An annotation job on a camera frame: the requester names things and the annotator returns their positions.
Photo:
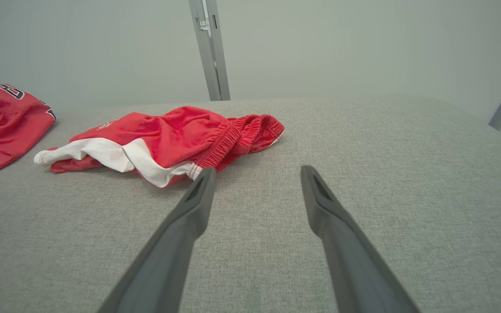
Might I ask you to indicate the red shorts with white trim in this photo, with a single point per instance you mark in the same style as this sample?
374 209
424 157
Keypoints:
168 134

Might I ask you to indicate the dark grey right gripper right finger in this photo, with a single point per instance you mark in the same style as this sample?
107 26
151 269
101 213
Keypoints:
350 261

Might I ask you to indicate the grey metal partition post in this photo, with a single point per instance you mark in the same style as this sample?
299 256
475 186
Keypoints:
211 56

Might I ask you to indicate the red jersey with white sleeves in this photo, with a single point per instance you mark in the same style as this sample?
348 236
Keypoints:
2 126

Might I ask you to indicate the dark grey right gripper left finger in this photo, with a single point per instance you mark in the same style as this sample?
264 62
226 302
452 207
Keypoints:
168 252

